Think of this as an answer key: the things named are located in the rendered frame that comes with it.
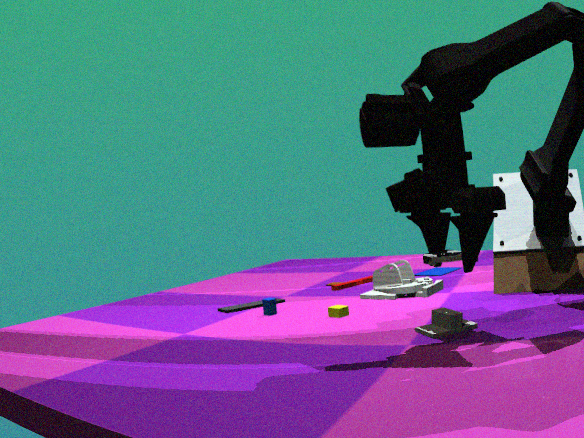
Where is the red long flat bar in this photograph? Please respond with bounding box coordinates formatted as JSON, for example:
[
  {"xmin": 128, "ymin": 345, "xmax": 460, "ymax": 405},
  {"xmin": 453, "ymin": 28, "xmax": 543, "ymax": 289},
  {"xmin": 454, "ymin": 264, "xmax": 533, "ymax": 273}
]
[{"xmin": 331, "ymin": 275, "xmax": 373, "ymax": 291}]

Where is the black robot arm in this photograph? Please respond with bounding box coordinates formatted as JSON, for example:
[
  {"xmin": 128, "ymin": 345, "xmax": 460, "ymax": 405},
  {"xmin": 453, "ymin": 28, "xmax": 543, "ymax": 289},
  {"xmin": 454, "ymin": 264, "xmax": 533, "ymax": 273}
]
[{"xmin": 359, "ymin": 1, "xmax": 584, "ymax": 237}]

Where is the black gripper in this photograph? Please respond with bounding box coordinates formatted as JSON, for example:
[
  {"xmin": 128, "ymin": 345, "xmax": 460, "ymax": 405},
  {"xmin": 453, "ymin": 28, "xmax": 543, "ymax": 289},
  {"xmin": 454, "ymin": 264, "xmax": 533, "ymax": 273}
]
[{"xmin": 399, "ymin": 143, "xmax": 506, "ymax": 273}]

